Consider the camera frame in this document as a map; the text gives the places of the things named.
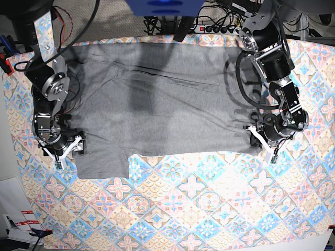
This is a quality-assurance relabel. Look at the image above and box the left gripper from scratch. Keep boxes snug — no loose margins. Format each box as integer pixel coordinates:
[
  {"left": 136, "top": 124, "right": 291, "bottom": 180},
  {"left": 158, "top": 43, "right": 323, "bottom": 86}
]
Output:
[{"left": 250, "top": 115, "right": 291, "bottom": 148}]

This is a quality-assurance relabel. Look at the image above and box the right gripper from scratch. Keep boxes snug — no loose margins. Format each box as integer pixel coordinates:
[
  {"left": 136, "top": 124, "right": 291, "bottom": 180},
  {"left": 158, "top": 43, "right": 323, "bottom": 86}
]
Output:
[{"left": 39, "top": 130, "right": 86, "bottom": 156}]

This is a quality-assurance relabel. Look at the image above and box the grey T-shirt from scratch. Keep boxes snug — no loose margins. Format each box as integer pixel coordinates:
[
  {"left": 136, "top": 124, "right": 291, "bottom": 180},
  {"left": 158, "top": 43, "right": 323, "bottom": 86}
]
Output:
[{"left": 63, "top": 43, "right": 260, "bottom": 179}]

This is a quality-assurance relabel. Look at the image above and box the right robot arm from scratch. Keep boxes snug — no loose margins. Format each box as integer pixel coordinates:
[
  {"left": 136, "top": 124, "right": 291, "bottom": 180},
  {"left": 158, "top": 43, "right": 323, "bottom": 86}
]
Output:
[{"left": 1, "top": 1, "right": 85, "bottom": 161}]

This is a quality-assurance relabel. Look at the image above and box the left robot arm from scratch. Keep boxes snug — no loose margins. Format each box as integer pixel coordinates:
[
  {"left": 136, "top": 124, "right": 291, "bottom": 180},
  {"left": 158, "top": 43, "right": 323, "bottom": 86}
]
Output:
[{"left": 236, "top": 1, "right": 309, "bottom": 147}]

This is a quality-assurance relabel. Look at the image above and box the patterned tile tablecloth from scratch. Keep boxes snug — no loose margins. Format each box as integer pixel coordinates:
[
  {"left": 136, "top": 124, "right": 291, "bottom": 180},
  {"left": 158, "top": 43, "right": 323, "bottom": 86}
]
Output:
[{"left": 1, "top": 40, "right": 334, "bottom": 250}]

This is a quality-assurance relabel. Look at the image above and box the blue spring clamp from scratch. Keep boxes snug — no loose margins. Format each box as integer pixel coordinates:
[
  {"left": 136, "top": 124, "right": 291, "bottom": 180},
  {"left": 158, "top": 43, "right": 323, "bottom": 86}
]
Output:
[{"left": 29, "top": 228, "right": 53, "bottom": 238}]

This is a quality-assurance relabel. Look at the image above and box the white box with red labels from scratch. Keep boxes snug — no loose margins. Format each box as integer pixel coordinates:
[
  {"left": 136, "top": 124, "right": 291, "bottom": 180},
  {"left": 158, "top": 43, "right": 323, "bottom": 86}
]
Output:
[{"left": 2, "top": 213, "right": 43, "bottom": 244}]

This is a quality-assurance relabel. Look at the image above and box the white power strip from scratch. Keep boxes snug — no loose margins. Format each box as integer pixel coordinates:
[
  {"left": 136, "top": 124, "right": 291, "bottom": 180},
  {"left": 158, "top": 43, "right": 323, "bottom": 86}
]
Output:
[{"left": 193, "top": 25, "right": 241, "bottom": 35}]

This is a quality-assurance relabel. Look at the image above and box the red and black clamp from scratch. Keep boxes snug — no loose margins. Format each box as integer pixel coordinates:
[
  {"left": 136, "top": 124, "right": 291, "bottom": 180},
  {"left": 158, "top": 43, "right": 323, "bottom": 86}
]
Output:
[{"left": 0, "top": 53, "right": 14, "bottom": 76}]

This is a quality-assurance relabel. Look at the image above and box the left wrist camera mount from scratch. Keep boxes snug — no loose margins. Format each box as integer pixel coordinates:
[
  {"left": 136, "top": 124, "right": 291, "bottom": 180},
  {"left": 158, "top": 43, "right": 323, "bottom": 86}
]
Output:
[{"left": 243, "top": 125, "right": 291, "bottom": 164}]

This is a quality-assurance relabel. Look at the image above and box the black centre post clamp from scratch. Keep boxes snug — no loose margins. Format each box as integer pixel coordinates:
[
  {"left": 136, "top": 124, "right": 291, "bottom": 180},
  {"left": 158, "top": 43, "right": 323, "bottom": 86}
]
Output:
[{"left": 173, "top": 16, "right": 195, "bottom": 42}]

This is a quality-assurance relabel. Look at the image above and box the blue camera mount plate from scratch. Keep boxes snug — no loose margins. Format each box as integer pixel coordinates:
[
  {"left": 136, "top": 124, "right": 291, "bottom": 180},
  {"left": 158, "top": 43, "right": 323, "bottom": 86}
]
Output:
[{"left": 126, "top": 0, "right": 205, "bottom": 16}]

